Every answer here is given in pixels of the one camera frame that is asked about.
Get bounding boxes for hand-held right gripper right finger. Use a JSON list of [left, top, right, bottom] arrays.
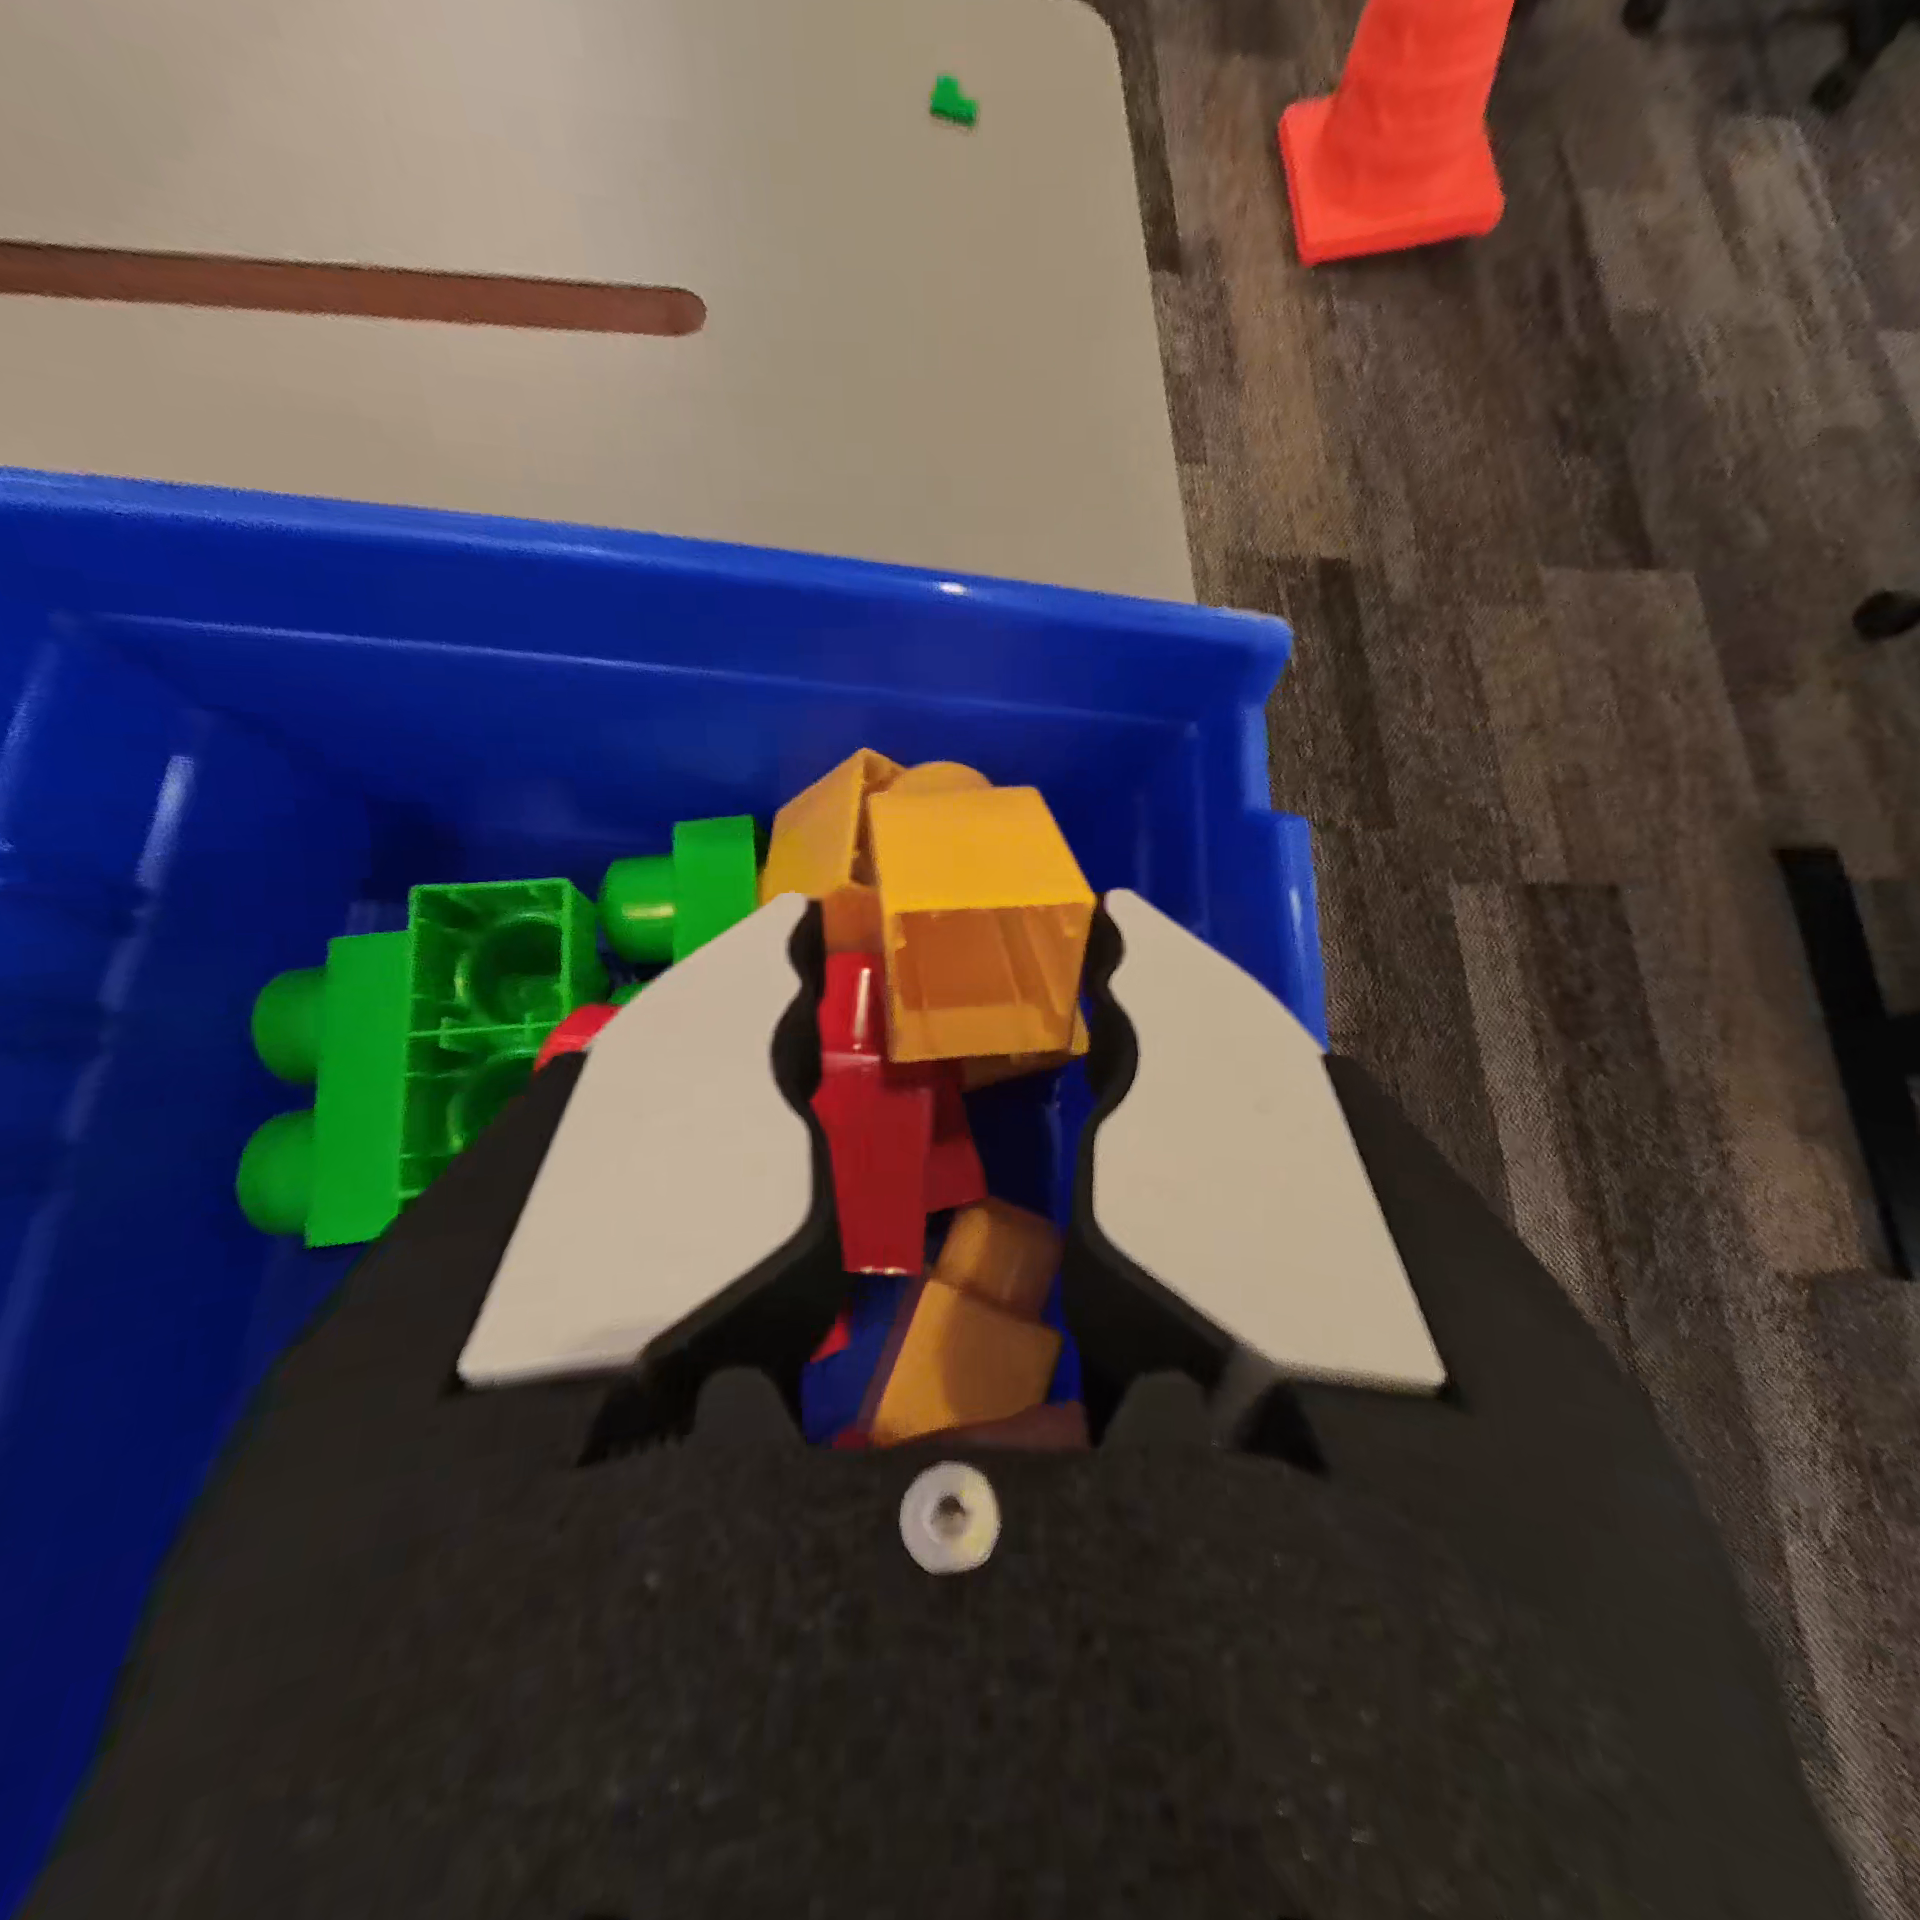
[[1064, 889, 1450, 1401]]

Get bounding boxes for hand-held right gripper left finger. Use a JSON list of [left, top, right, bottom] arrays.
[[461, 889, 841, 1399]]

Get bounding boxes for pile of colourful toy blocks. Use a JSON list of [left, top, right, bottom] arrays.
[[232, 750, 1099, 1455]]

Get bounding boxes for yellow toy building block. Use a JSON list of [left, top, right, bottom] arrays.
[[864, 785, 1099, 1066]]

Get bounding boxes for blue plastic bin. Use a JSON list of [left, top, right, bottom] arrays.
[[0, 467, 1322, 1863]]

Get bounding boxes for black chair base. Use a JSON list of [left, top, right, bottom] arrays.
[[1775, 845, 1920, 1275]]

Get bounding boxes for orange traffic cone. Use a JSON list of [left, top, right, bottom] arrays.
[[1279, 0, 1512, 264]]

